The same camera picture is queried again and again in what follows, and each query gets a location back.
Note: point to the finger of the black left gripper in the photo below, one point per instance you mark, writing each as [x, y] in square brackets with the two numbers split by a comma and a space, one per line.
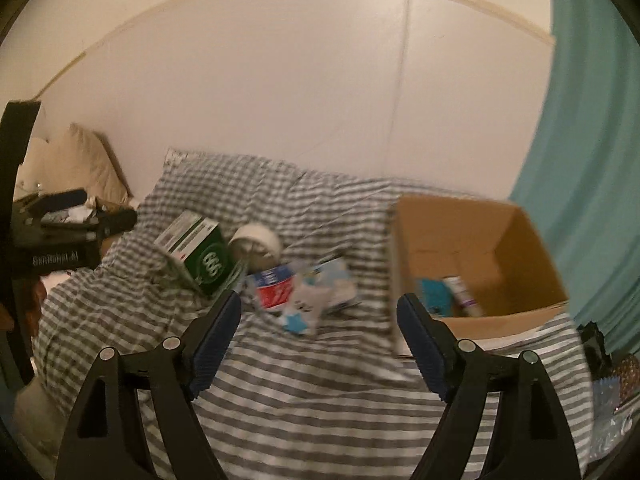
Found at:
[110, 223]
[36, 205]

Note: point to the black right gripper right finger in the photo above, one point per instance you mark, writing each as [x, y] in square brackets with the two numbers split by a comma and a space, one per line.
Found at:
[530, 437]

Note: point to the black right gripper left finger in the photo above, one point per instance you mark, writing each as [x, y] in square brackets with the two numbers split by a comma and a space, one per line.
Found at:
[105, 436]

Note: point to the green white medicine box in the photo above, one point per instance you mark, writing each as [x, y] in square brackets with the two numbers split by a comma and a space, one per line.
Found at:
[197, 250]

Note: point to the white tape roll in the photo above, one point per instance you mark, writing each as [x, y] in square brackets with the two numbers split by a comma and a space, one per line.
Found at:
[258, 246]

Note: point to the clear plastic bottle blue label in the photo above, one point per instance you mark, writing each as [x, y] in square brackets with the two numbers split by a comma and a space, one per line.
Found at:
[272, 287]

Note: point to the small white tube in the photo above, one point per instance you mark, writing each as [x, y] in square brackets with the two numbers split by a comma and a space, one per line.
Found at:
[462, 296]

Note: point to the blue blister pack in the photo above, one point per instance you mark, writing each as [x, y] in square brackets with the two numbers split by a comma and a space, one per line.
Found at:
[435, 297]

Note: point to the small brown cardboard box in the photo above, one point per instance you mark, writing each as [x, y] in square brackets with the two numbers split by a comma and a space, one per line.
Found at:
[101, 206]

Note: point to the beige pillow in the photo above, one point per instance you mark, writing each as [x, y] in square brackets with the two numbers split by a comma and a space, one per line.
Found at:
[73, 158]

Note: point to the patterned white pillow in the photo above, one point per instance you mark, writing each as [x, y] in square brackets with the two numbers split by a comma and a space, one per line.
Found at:
[174, 158]

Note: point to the open cardboard box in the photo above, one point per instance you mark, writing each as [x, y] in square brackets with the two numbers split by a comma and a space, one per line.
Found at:
[495, 249]

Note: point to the blue white tissue packet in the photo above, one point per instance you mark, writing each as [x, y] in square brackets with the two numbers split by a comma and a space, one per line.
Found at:
[320, 290]

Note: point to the teal curtain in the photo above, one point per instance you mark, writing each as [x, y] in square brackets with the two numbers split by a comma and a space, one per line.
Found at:
[580, 180]

